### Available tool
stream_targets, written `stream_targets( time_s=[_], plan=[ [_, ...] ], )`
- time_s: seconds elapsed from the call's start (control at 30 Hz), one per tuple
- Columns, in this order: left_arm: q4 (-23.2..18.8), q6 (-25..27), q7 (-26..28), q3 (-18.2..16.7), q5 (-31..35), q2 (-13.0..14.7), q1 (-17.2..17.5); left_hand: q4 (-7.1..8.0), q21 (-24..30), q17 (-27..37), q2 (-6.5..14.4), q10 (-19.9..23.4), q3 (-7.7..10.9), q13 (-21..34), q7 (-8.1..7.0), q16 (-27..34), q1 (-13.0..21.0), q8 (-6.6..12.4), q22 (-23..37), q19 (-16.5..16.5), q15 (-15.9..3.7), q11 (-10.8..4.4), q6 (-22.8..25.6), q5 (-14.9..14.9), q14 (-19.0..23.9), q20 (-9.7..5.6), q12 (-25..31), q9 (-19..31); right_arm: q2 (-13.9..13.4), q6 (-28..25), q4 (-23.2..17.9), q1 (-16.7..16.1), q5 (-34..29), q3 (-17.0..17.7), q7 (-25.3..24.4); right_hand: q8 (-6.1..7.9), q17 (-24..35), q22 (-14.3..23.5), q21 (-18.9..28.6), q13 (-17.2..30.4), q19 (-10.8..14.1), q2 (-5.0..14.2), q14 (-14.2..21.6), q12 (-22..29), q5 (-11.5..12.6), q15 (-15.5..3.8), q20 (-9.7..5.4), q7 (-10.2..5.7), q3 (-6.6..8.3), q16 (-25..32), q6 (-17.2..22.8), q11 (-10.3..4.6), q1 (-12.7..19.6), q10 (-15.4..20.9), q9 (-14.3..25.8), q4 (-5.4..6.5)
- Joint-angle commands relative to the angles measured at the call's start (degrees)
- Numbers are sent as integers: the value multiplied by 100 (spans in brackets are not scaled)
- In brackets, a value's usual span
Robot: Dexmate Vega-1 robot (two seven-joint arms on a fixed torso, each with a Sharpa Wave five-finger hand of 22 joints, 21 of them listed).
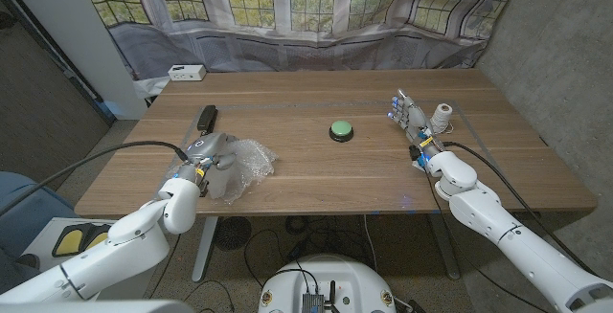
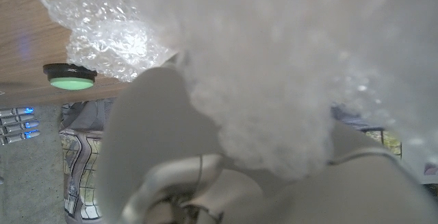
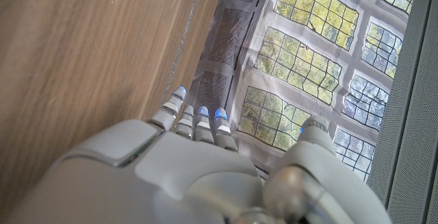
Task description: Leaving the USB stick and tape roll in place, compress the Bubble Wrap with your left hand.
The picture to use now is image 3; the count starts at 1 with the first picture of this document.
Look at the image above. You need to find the grey tape marking line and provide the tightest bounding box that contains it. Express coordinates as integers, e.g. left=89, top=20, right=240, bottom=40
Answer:
left=160, top=0, right=207, bottom=103

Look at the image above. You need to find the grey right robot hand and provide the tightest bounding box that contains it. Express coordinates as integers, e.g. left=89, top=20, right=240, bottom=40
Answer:
left=12, top=85, right=394, bottom=224

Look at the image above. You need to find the printed window backdrop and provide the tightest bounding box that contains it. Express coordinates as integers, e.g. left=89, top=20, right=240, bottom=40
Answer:
left=191, top=0, right=420, bottom=184

